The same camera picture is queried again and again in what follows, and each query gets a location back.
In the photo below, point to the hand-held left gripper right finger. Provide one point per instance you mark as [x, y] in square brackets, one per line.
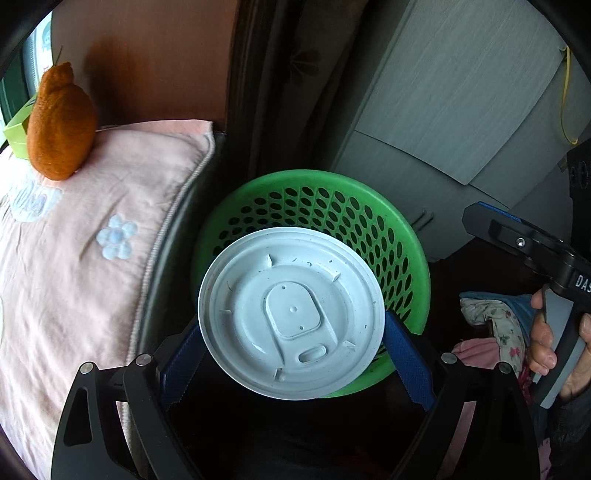
[411, 364]

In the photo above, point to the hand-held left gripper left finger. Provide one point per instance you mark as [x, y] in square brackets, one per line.
[178, 374]

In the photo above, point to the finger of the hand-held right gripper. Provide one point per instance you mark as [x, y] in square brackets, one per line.
[508, 230]

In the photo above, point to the white round plastic lid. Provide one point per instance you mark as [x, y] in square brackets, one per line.
[291, 314]

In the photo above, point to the green perforated plastic basket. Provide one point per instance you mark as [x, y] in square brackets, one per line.
[323, 198]

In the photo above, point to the person's right forearm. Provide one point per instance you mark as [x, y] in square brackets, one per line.
[570, 434]

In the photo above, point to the person's right hand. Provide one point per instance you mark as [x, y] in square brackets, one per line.
[540, 341]

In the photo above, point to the floral patterned cloth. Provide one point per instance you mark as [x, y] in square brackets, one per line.
[503, 323]

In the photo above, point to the pink cloth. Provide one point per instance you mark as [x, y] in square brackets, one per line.
[478, 353]

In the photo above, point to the grey wardrobe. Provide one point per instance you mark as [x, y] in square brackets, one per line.
[452, 115]

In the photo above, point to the pink floral blanket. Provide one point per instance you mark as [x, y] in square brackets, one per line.
[69, 277]

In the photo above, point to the dark curtain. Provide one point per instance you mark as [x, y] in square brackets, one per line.
[295, 83]

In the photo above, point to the whole knobbly orange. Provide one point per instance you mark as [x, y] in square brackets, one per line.
[60, 129]

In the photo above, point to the lime green cardboard box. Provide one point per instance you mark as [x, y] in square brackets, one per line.
[16, 134]

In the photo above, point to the brown wooden cabinet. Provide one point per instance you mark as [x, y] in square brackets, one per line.
[152, 60]

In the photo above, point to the dark green window frame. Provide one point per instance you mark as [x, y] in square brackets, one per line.
[11, 97]

